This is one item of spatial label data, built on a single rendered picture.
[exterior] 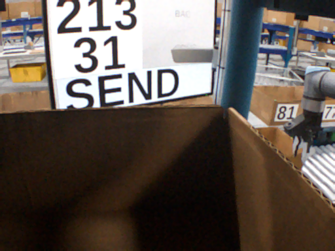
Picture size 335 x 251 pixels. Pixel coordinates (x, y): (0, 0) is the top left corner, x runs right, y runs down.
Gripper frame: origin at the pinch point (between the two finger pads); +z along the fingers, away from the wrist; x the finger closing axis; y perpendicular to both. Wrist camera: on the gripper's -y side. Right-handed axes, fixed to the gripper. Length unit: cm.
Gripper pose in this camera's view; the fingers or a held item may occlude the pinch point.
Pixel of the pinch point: (298, 157)
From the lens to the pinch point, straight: 112.7
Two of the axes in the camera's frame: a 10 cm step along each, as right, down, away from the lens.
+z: -0.2, 9.4, 3.3
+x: -2.0, -3.3, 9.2
